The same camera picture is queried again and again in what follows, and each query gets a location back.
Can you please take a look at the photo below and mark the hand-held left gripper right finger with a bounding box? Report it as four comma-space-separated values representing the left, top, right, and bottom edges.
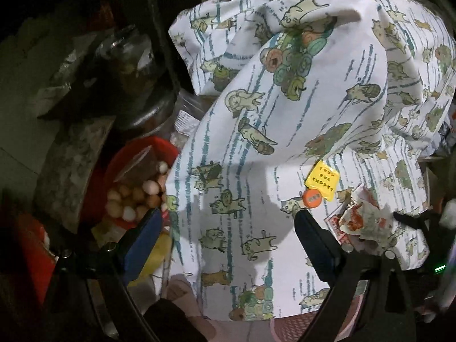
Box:
294, 209, 418, 342

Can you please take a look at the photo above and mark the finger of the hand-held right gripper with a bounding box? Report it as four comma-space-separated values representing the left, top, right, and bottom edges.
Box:
393, 208, 446, 245

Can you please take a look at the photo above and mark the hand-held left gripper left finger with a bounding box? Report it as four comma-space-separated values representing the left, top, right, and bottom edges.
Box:
43, 207, 164, 342

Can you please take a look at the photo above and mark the red edged packet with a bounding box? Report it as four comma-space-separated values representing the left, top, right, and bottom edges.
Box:
323, 214, 357, 253

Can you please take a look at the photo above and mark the orange bottle cap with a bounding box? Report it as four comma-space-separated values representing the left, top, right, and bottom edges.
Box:
302, 189, 323, 208

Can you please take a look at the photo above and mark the torn snack wrapper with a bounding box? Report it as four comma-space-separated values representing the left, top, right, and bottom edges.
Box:
337, 183, 392, 248

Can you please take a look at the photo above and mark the yellow plastic packet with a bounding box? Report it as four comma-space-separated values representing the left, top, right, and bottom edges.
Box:
304, 160, 339, 202

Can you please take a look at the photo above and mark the pink plastic basket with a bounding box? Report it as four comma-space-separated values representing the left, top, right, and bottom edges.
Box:
269, 281, 367, 342

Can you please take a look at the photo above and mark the yellow plastic bag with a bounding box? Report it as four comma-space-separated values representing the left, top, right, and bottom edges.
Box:
141, 231, 174, 283

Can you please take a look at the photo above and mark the pile of eggs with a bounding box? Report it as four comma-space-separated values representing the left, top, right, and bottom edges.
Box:
107, 160, 172, 221

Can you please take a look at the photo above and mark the person's pink clothed leg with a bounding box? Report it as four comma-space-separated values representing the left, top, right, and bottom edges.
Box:
166, 274, 271, 342

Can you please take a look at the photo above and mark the brown plastic bag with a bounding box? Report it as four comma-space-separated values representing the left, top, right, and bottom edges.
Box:
116, 146, 161, 186

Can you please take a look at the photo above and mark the red plastic basin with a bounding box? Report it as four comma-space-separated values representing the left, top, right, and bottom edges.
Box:
80, 136, 180, 232

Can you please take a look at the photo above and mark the blue white plastic bag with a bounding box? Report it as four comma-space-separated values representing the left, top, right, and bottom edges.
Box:
433, 114, 456, 159

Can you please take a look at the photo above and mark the grey stone slab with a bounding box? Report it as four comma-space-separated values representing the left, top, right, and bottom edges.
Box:
34, 117, 116, 234

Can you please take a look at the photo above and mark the red flat board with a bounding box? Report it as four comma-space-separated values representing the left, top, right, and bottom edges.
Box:
0, 203, 58, 303

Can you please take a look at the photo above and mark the white cat print cloth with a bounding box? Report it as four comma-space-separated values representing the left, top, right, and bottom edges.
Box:
167, 0, 456, 323

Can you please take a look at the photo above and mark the clear plastic bottle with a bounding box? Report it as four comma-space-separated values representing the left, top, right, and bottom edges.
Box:
171, 91, 211, 150

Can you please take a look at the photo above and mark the large glass jar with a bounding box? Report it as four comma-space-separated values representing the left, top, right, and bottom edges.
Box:
96, 25, 175, 131

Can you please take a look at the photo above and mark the crumpled newspaper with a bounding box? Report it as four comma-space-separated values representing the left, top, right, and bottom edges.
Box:
36, 32, 118, 120

